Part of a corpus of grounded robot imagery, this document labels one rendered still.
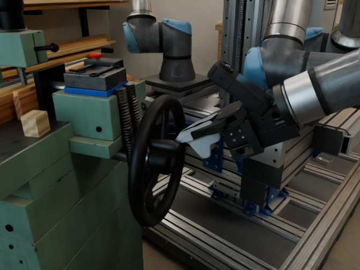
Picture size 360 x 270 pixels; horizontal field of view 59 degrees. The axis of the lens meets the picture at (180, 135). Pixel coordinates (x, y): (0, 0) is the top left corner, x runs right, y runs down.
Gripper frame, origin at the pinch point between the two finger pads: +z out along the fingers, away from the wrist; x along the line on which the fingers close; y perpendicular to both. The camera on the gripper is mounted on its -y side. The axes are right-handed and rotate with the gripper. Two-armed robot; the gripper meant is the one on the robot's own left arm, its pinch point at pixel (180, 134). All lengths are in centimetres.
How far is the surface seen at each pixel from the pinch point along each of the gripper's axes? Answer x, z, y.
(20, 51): 2.2, 24.6, -29.1
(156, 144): -3.4, 3.4, -0.9
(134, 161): -7.2, 6.7, -0.5
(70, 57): 220, 185, -63
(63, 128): -3.1, 20.8, -11.3
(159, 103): 3.3, 2.3, -6.5
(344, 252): 83, -3, 106
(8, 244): -16.4, 36.7, 3.2
